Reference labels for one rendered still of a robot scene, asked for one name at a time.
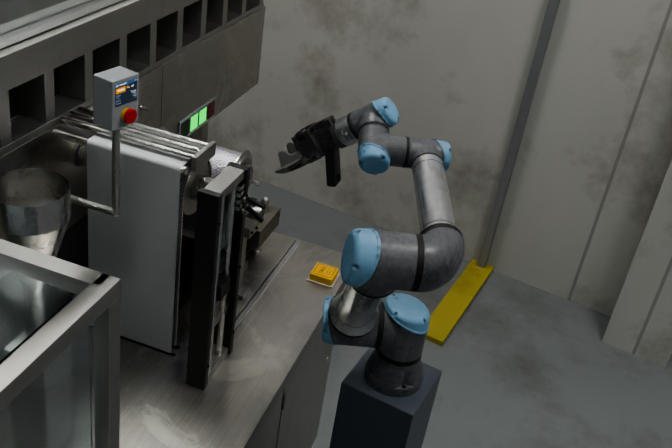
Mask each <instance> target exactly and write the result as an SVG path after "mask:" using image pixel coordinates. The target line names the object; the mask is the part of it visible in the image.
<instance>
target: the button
mask: <svg viewBox="0 0 672 448"><path fill-rule="evenodd" d="M338 272H339V269H338V268H335V267H332V266H329V265H326V264H322V263H319V262H318V263H317V264H316V266H315V267H314V269H313V270H312V271H311V273H310V277H309V279H310V280H313V281H316V282H320V283H323V284H326V285H329V286H331V285H332V283H333V282H334V280H335V279H336V277H337V275H338Z"/></svg>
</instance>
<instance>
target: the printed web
mask: <svg viewBox="0 0 672 448"><path fill-rule="evenodd" d="M240 153H241V152H237V151H234V150H230V149H227V148H223V147H220V146H216V153H215V156H213V157H212V158H211V159H210V160H209V161H208V165H209V177H211V178H216V177H217V176H218V175H219V174H220V173H221V172H222V171H223V170H224V169H226V168H227V164H228V163H229V162H234V163H235V161H236V159H237V157H238V156H239V155H240ZM191 163H192V161H191V160H190V161H188V162H187V163H186V164H185V165H183V166H187V167H189V171H188V174H187V175H182V174H180V190H179V211H178V231H177V251H176V272H175V292H174V313H173V333H172V345H173V346H176V340H177V321H178V302H179V283H180V264H181V245H182V235H183V236H186V237H190V238H193V239H195V228H196V211H197V210H196V211H195V212H194V213H193V214H191V215H185V214H183V206H184V194H185V189H186V185H187V182H188V179H189V177H190V175H191V173H192V171H191Z"/></svg>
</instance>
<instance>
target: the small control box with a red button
mask: <svg viewBox="0 0 672 448"><path fill-rule="evenodd" d="M138 98H139V74H138V73H137V72H134V71H132V70H129V69H127V68H124V67H121V66H118V67H115V68H112V69H109V70H106V71H102V72H99V73H96V74H94V75H93V117H94V124H96V125H99V126H101V127H103V128H106V129H108V130H110V131H115V130H117V129H120V128H122V127H125V126H127V125H130V124H132V123H135V122H137V121H138Z"/></svg>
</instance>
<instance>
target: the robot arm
mask: <svg viewBox="0 0 672 448"><path fill-rule="evenodd" d="M398 122H399V113H398V110H397V108H396V106H395V104H394V103H393V102H392V101H391V100H390V99H389V98H387V97H383V98H380V99H378V100H376V101H372V102H371V103H369V104H367V105H365V106H363V107H361V108H359V109H357V110H355V111H353V112H351V113H348V114H346V115H344V116H342V117H340V118H338V119H335V117H334V115H331V116H329V117H327V118H325V119H322V120H320V121H318V122H317V121H316V122H314V123H312V124H310V125H307V126H306V127H304V128H302V129H300V131H298V132H297V133H296V134H295V136H294V137H292V138H291V139H292V141H293V143H294V144H293V143H292V142H289V143H288V144H287V150H288V153H287V152H286V151H284V150H280V151H279V152H278V157H279V160H280V164H281V168H280V169H278V170H276V171H275V173H280V174H284V173H288V172H290V171H294V170H296V169H299V168H301V167H303V166H305V165H307V164H311V163H313V162H315V161H317V160H319V159H321V158H322V157H323V156H325V163H326V179H327V186H329V187H335V186H336V185H337V184H338V183H339V182H340V181H341V169H340V150H339V148H345V147H347V146H351V145H353V144H355V143H357V142H358V149H357V154H358V161H359V166H360V168H361V169H362V170H363V171H364V172H366V173H368V174H373V175H376V174H378V173H380V174H381V173H384V172H385V171H387V170H388V168H389V166H393V167H402V168H411V169H412V172H413V180H414V187H415V194H416V202H417V209H418V216H419V223H420V231H421V232H420V233H419V234H414V233H404V232H394V231H385V230H375V229H373V228H365V229H364V228H356V229H353V230H352V231H351V232H350V233H349V234H348V236H347V238H346V241H345V245H344V248H343V252H342V257H341V278H342V280H343V282H344V283H345V284H346V286H345V289H344V291H343V292H341V293H339V294H338V295H337V296H327V297H325V299H324V305H323V320H322V339H323V341H324V342H325V343H328V344H333V345H347V346H358V347H369V348H375V349H374V351H373V352H372V354H371V355H370V356H369V358H368V359H367V362H366V364H365V369H364V376H365V379H366V381H367V382H368V384H369V385H370V386H371V387H372V388H374V389H375V390H376V391H378V392H380V393H382V394H385V395H388V396H393V397H405V396H409V395H412V394H414V393H416V392H417V391H418V390H419V389H420V387H421V384H422V380H423V369H422V363H421V355H422V351H423V347H424V343H425V339H426V335H427V332H428V330H429V321H430V313H429V310H428V308H427V307H426V306H425V304H424V303H422V302H421V301H420V300H419V299H417V298H415V297H413V296H411V295H408V294H404V293H394V294H393V295H390V294H392V293H393V292H394V291H395V290H401V291H412V292H430V291H433V290H436V289H438V288H441V287H442V286H444V285H445V284H446V283H448V282H449V281H450V280H451V279H452V278H453V277H454V276H455V274H456V273H457V271H458V270H459V268H460V266H461V263H462V261H463V257H464V250H465V246H464V239H463V235H462V232H461V230H460V229H459V228H458V227H457V226H456V224H455V219H454V214H453V209H452V204H451V199H450V194H449V189H448V184H447V179H446V174H445V171H447V170H448V168H449V166H450V162H451V146H450V144H449V143H448V142H446V141H440V140H437V139H424V138H415V137H407V136H398V135H390V134H389V128H390V127H391V128H392V127H393V126H394V125H396V124H397V123H398ZM298 142H299V143H298ZM387 296H388V297H387ZM384 297H387V298H386V300H385V302H384V301H381V300H382V299H383V298H384Z"/></svg>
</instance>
